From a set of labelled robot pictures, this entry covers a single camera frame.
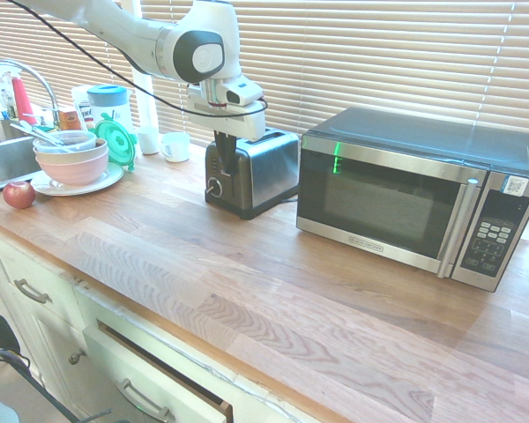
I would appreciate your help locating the canister with blue lid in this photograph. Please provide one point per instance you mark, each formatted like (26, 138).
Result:
(108, 106)

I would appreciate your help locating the green container lid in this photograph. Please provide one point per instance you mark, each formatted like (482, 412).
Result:
(116, 141)

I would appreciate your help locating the red bottle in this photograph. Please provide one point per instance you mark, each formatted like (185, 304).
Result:
(23, 101)

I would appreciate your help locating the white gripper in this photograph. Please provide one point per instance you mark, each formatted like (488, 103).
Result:
(229, 121)

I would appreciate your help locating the orange box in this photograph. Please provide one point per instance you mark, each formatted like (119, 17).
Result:
(69, 120)

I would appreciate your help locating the pink bowl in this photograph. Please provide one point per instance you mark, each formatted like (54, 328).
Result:
(72, 172)

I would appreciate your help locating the metal spoon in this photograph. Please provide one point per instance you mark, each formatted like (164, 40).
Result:
(35, 132)

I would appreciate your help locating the black camera stand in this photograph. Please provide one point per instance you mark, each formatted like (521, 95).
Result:
(0, 339)

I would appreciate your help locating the stainless steel black microwave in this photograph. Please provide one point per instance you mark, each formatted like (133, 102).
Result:
(405, 194)

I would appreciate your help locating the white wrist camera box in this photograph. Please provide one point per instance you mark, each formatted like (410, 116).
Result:
(244, 93)

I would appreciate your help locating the stainless steel black toaster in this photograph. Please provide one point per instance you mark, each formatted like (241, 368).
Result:
(264, 172)

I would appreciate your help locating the white open drawer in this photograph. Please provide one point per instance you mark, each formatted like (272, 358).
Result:
(158, 379)

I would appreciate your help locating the white mug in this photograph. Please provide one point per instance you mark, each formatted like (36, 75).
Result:
(176, 147)

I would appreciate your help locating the round metal cabinet knob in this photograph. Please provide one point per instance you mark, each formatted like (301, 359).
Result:
(76, 358)

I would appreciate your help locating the stainless steel sink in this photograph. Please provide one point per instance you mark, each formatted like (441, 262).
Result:
(4, 150)

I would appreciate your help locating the red apple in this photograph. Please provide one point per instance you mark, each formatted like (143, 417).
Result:
(19, 194)

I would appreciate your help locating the beige window blinds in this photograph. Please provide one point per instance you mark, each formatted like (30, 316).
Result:
(357, 57)

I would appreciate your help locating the small white cup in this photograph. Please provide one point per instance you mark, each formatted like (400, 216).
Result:
(148, 141)

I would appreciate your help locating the white bowl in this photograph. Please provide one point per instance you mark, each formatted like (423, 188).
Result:
(70, 156)

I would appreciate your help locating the white dinner plate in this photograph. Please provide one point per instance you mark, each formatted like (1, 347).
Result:
(101, 180)

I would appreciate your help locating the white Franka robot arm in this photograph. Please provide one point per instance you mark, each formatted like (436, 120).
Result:
(128, 26)

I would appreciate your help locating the chrome kitchen faucet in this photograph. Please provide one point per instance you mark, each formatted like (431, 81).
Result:
(35, 77)

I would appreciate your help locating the white food package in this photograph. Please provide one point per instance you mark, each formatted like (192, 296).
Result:
(80, 103)

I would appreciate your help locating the clear plastic container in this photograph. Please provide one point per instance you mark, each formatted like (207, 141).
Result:
(77, 140)

